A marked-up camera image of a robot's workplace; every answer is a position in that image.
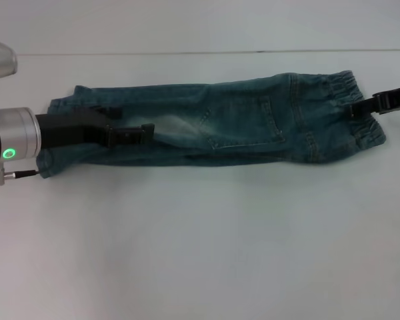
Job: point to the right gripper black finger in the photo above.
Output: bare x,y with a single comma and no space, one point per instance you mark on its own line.
391,100

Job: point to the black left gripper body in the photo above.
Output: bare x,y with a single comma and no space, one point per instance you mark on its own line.
66,128

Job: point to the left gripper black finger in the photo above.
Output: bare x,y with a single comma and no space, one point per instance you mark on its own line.
111,113
130,135

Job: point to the blue denim shorts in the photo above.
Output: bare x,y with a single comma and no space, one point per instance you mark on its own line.
236,126

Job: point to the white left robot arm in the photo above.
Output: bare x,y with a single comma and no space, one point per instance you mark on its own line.
13,136

